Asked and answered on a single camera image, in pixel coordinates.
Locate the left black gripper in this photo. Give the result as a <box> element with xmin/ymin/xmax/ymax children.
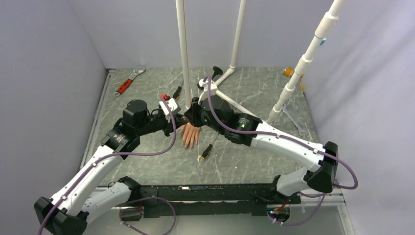
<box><xmin>136</xmin><ymin>112</ymin><xmax>187</xmax><ymax>137</ymax></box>

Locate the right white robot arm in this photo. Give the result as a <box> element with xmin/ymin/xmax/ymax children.
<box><xmin>184</xmin><ymin>95</ymin><xmax>338</xmax><ymax>203</ymax></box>

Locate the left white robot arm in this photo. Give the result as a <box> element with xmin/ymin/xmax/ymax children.
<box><xmin>34</xmin><ymin>95</ymin><xmax>185</xmax><ymax>235</ymax></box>

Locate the mannequin practice hand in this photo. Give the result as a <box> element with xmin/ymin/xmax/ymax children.
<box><xmin>179</xmin><ymin>123</ymin><xmax>200</xmax><ymax>149</ymax></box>

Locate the black yellow screwdriver far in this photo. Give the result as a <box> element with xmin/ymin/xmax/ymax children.
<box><xmin>172</xmin><ymin>81</ymin><xmax>184</xmax><ymax>100</ymax></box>

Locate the black yellow screwdriver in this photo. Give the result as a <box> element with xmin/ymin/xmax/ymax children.
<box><xmin>172</xmin><ymin>81</ymin><xmax>184</xmax><ymax>100</ymax></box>
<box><xmin>197</xmin><ymin>134</ymin><xmax>219</xmax><ymax>162</ymax></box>

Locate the black yellow screwdriver near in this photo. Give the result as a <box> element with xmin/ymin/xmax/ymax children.
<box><xmin>197</xmin><ymin>134</ymin><xmax>219</xmax><ymax>162</ymax></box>

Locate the red adjustable wrench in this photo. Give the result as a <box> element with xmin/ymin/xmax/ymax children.
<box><xmin>114</xmin><ymin>66</ymin><xmax>146</xmax><ymax>97</ymax></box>

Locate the orange yellow tool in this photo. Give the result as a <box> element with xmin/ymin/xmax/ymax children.
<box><xmin>282</xmin><ymin>67</ymin><xmax>305</xmax><ymax>93</ymax></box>

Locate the silver combination wrench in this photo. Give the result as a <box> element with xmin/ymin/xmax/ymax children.
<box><xmin>281</xmin><ymin>104</ymin><xmax>307</xmax><ymax>138</ymax></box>

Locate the white angled PVC pole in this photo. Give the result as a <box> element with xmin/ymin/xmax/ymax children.
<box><xmin>266</xmin><ymin>0</ymin><xmax>345</xmax><ymax>124</ymax></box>

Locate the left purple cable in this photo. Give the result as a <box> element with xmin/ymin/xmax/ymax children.
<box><xmin>37</xmin><ymin>98</ymin><xmax>177</xmax><ymax>235</ymax></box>

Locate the purple cable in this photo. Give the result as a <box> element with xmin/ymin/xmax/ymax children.
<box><xmin>37</xmin><ymin>98</ymin><xmax>177</xmax><ymax>235</ymax></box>
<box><xmin>202</xmin><ymin>75</ymin><xmax>359</xmax><ymax>227</ymax></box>

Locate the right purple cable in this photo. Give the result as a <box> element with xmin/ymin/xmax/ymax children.
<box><xmin>202</xmin><ymin>75</ymin><xmax>359</xmax><ymax>227</ymax></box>

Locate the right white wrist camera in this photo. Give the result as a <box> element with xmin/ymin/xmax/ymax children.
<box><xmin>197</xmin><ymin>76</ymin><xmax>217</xmax><ymax>104</ymax></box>

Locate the black suction mount stalk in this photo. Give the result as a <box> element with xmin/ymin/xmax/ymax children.
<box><xmin>212</xmin><ymin>66</ymin><xmax>223</xmax><ymax>79</ymax></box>

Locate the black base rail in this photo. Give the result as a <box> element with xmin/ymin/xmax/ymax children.
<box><xmin>107</xmin><ymin>176</ymin><xmax>302</xmax><ymax>218</ymax></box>

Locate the white PVC pipe frame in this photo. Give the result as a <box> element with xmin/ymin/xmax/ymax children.
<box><xmin>175</xmin><ymin>0</ymin><xmax>254</xmax><ymax>115</ymax></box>

